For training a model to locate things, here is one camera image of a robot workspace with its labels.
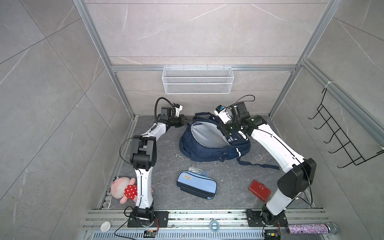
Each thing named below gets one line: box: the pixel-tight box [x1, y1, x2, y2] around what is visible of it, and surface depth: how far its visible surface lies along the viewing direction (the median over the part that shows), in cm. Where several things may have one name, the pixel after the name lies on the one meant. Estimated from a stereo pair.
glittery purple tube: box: [288, 223, 329, 234], surface depth 70 cm
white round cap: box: [100, 221, 111, 233], surface depth 73 cm
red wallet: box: [248, 179, 272, 202], surface depth 84 cm
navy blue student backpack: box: [179, 112, 280, 170], surface depth 91 cm
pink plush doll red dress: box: [108, 176, 154, 204], surface depth 78 cm
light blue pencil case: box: [176, 171, 218, 200], surface depth 82 cm
